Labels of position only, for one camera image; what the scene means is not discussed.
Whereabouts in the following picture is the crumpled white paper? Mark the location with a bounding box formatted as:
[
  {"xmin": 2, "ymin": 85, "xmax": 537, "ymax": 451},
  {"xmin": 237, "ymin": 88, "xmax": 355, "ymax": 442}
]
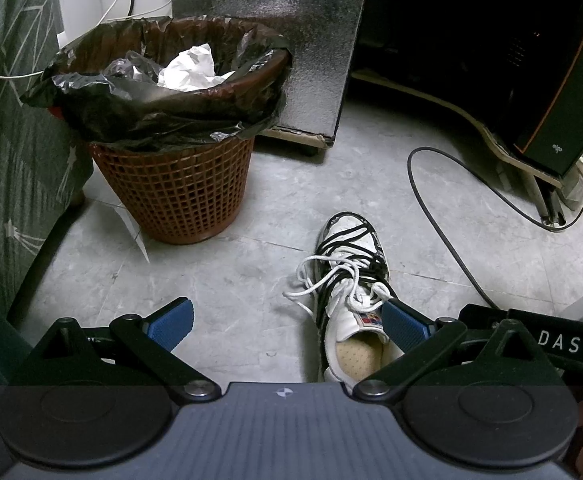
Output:
[{"xmin": 156, "ymin": 43, "xmax": 236, "ymax": 94}]

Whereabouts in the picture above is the white shoelace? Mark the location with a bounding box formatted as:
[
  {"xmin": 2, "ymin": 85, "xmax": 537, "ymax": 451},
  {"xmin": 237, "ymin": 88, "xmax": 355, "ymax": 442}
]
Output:
[{"xmin": 282, "ymin": 254, "xmax": 398, "ymax": 322}]

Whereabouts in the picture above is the black shoelace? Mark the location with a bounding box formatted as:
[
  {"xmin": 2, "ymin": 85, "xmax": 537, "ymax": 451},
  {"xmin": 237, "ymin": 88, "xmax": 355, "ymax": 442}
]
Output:
[{"xmin": 315, "ymin": 219, "xmax": 391, "ymax": 343}]

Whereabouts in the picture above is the black socket cable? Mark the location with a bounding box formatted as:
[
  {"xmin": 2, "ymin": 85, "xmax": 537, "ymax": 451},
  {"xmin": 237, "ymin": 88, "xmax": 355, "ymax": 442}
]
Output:
[{"xmin": 128, "ymin": 0, "xmax": 173, "ymax": 19}]

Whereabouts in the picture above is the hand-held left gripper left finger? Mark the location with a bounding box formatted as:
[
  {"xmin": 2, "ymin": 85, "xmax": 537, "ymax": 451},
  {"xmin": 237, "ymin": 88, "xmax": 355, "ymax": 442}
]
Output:
[{"xmin": 9, "ymin": 296, "xmax": 223, "ymax": 404}]

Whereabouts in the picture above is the orange mesh waste basket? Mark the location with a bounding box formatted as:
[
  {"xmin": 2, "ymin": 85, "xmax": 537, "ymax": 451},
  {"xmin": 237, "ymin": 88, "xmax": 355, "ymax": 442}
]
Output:
[{"xmin": 89, "ymin": 135, "xmax": 257, "ymax": 247}]

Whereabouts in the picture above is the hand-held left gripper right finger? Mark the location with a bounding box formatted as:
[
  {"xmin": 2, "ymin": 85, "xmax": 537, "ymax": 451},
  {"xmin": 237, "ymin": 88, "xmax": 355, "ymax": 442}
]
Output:
[{"xmin": 350, "ymin": 299, "xmax": 567, "ymax": 404}]

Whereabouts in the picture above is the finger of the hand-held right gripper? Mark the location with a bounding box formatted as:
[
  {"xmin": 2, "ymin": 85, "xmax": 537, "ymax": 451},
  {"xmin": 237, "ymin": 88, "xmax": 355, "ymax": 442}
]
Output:
[{"xmin": 459, "ymin": 303, "xmax": 509, "ymax": 331}]

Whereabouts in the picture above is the black bin liner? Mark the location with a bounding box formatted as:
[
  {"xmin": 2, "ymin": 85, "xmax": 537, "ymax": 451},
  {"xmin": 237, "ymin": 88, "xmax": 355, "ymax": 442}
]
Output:
[{"xmin": 19, "ymin": 15, "xmax": 293, "ymax": 149}]

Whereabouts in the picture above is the black and white sneaker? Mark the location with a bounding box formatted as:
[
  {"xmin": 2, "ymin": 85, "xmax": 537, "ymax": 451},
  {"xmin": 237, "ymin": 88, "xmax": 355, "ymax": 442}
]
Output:
[{"xmin": 314, "ymin": 212, "xmax": 408, "ymax": 387}]

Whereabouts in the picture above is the thin white cable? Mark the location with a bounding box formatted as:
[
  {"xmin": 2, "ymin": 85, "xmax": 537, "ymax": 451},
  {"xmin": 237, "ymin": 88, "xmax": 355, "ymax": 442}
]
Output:
[{"xmin": 0, "ymin": 0, "xmax": 138, "ymax": 82}]

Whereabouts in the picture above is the silver desk cabinet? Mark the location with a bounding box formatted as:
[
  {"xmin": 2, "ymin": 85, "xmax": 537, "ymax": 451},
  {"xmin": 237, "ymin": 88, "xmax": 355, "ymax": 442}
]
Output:
[{"xmin": 170, "ymin": 0, "xmax": 375, "ymax": 149}]

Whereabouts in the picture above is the wooden desk base board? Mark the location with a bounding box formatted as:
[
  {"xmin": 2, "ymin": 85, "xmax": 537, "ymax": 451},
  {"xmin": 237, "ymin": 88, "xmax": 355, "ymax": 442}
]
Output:
[{"xmin": 349, "ymin": 70, "xmax": 568, "ymax": 189}]

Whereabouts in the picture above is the black floor cable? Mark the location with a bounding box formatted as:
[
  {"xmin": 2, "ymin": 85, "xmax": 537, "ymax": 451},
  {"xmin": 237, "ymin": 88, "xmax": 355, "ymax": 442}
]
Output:
[{"xmin": 407, "ymin": 146, "xmax": 557, "ymax": 311}]

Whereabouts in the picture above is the black metal desk foot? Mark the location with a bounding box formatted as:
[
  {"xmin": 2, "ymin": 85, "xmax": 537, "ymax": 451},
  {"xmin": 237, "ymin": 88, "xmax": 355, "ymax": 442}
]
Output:
[{"xmin": 525, "ymin": 170, "xmax": 570, "ymax": 229}]

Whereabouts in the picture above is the clear plastic wrap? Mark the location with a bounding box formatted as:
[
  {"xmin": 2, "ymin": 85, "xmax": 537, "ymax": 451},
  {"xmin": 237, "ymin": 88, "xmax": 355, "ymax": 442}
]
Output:
[{"xmin": 99, "ymin": 56, "xmax": 165, "ymax": 84}]

